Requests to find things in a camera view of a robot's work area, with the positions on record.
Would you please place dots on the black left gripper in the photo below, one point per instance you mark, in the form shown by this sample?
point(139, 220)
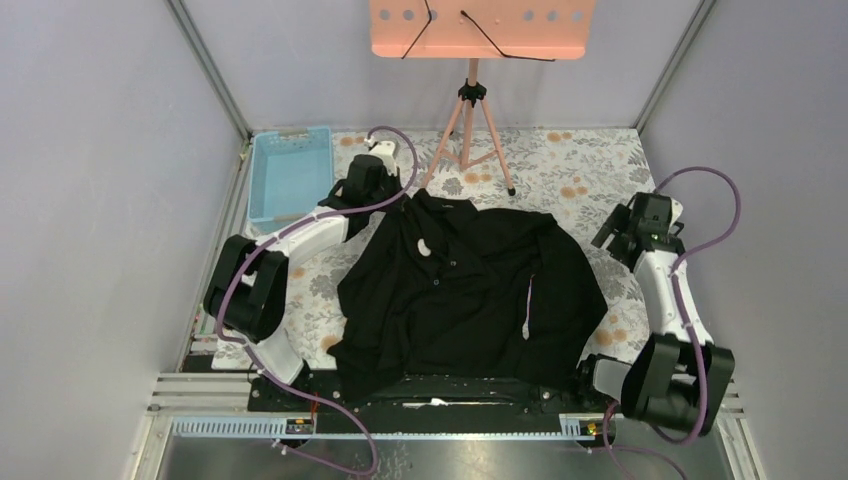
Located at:
point(397, 207)

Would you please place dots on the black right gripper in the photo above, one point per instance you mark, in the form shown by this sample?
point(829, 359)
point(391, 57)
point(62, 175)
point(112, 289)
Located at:
point(619, 221)

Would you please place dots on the black shirt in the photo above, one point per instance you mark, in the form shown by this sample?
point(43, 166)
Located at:
point(505, 293)

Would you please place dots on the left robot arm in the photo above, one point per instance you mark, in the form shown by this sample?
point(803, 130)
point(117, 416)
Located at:
point(247, 292)

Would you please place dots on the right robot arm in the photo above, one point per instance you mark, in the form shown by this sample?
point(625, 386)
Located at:
point(680, 376)

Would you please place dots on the floral table mat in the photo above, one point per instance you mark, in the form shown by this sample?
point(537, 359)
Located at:
point(578, 176)

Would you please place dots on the light blue plastic basket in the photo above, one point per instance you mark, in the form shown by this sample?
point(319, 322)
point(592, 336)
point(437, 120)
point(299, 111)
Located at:
point(291, 171)

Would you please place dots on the pink music stand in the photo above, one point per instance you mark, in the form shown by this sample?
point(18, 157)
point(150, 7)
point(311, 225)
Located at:
point(473, 30)

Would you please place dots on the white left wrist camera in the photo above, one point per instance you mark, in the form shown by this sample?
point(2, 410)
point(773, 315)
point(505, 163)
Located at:
point(386, 152)

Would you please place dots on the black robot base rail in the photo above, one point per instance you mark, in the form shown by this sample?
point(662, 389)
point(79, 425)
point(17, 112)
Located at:
point(431, 407)

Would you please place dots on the aluminium frame rail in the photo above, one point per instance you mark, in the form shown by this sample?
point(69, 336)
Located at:
point(196, 43)

